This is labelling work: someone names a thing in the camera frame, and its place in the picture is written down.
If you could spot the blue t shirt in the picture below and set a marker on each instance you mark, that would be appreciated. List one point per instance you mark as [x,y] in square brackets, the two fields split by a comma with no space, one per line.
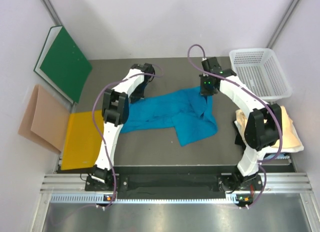
[185,110]

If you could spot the white plastic basket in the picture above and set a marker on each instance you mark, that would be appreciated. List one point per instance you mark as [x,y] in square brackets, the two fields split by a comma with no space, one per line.
[260,70]

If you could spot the aluminium frame rail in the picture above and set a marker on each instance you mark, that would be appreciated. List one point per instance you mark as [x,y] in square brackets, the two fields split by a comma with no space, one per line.
[69,188]

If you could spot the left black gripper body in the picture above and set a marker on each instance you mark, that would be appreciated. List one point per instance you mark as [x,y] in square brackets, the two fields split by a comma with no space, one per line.
[138,91]

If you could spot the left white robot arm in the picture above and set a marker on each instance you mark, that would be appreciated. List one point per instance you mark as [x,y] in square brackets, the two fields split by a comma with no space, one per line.
[115,113]

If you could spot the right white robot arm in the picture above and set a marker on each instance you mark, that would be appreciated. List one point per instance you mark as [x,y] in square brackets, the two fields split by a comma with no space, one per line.
[264,123]

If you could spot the cream folded t shirt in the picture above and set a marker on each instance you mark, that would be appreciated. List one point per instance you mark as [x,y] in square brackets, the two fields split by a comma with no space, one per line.
[291,143]

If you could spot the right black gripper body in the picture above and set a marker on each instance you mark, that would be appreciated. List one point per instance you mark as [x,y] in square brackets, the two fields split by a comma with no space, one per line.
[205,88]

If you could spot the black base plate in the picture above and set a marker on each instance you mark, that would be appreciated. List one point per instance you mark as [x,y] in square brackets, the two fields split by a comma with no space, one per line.
[173,176]

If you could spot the green binder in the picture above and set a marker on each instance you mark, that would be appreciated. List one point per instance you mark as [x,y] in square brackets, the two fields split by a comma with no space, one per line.
[62,64]

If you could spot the yellow folder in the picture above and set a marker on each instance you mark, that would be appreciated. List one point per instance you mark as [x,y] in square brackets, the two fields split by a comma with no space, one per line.
[82,142]

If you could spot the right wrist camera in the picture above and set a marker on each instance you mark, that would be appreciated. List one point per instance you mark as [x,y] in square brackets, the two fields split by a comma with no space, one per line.
[211,65]

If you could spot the tan folded sheet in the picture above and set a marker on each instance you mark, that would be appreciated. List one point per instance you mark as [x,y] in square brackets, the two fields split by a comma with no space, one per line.
[45,120]

